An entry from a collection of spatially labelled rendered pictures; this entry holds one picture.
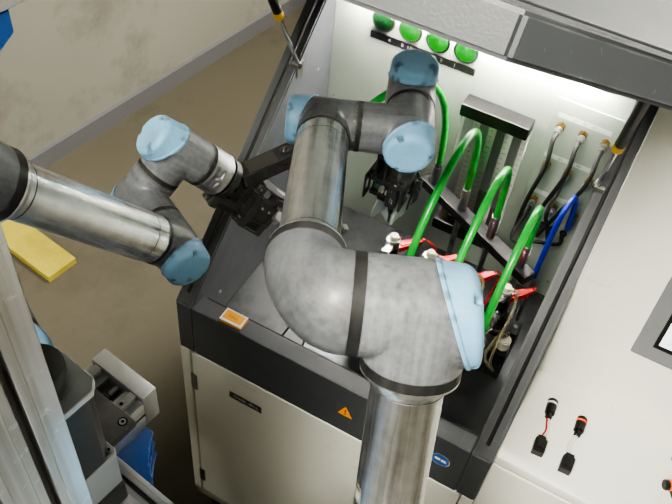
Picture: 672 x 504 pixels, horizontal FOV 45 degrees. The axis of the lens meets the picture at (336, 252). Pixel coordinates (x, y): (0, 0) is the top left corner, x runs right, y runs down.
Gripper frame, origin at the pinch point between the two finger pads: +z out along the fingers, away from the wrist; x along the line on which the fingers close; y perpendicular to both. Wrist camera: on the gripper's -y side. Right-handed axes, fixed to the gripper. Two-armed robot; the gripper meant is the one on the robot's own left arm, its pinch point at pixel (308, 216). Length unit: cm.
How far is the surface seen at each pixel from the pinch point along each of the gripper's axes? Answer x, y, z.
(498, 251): 10.5, -16.7, 35.0
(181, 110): -202, 33, 77
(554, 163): 4, -37, 37
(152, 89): -211, 34, 65
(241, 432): -12, 55, 37
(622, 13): 5, -65, 22
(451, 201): -4.6, -17.9, 31.4
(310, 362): 7.9, 22.9, 17.6
